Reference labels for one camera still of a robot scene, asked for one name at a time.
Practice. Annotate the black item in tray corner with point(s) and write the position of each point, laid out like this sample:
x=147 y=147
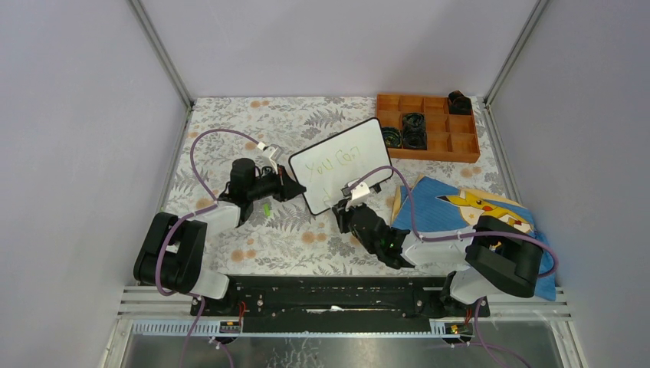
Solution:
x=459 y=104

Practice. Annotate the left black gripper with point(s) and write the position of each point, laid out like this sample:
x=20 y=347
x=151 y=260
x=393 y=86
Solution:
x=286 y=188

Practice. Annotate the aluminium frame post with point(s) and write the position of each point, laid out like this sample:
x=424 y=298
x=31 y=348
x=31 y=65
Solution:
x=156 y=43
x=527 y=30

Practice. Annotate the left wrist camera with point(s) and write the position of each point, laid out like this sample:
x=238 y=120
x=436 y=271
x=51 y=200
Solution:
x=270 y=155

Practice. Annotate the small whiteboard black frame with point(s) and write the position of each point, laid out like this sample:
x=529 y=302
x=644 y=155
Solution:
x=325 y=168

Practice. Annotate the right aluminium frame post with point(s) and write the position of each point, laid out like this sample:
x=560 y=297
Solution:
x=527 y=30

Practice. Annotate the left aluminium frame post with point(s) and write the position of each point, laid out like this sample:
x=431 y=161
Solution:
x=156 y=43

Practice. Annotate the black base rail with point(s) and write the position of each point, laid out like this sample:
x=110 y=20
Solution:
x=292 y=304

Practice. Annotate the black item in tray left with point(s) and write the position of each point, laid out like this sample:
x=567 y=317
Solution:
x=392 y=137

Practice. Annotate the black item in tray middle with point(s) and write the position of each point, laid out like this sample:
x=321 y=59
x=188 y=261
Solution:
x=414 y=134

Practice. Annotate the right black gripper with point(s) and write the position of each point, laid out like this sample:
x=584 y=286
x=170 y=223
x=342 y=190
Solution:
x=343 y=214

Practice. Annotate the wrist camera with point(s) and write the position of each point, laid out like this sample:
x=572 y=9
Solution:
x=270 y=155
x=355 y=193

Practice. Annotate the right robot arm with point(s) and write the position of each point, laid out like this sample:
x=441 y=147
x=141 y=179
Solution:
x=491 y=258

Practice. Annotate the orange compartment tray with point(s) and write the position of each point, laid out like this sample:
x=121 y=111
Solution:
x=450 y=137

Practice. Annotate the blue pikachu cloth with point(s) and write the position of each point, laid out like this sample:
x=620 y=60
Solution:
x=440 y=207

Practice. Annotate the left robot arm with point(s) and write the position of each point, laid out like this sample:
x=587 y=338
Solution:
x=171 y=255

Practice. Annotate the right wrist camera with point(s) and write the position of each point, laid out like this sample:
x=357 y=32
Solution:
x=355 y=193

